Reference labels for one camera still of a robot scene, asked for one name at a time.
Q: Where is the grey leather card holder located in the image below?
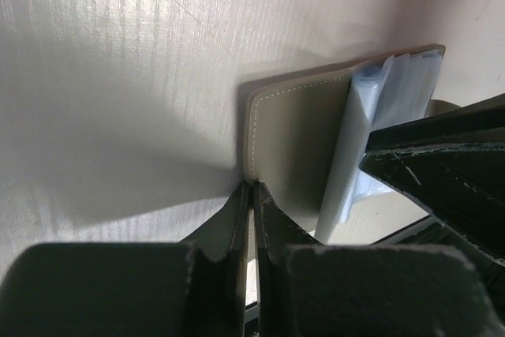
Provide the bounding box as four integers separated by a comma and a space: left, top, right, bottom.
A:
238, 43, 451, 243

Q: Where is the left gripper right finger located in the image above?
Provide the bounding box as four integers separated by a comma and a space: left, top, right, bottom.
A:
252, 183, 499, 336

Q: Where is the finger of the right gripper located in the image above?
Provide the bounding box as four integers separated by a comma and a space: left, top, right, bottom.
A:
360, 142, 504, 264
366, 94, 504, 152

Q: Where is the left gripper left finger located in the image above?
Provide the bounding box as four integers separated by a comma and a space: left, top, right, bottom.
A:
1, 183, 249, 336

